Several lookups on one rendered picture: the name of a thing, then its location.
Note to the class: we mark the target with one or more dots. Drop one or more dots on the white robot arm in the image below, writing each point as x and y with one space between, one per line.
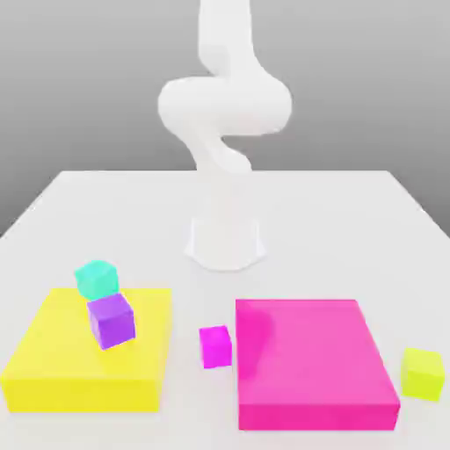
225 105

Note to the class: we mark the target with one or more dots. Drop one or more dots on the small magenta cube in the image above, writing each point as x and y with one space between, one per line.
215 346

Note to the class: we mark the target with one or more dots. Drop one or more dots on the small turquoise cube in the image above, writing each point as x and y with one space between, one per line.
95 279

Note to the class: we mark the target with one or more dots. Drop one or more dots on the small purple cube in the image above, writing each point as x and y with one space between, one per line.
112 321

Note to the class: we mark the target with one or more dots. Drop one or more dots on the small lime cube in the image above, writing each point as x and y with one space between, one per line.
422 374

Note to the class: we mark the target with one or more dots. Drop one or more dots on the large pink box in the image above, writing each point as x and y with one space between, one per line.
309 358

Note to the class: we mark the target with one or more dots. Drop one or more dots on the large yellow box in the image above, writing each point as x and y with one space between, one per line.
63 358

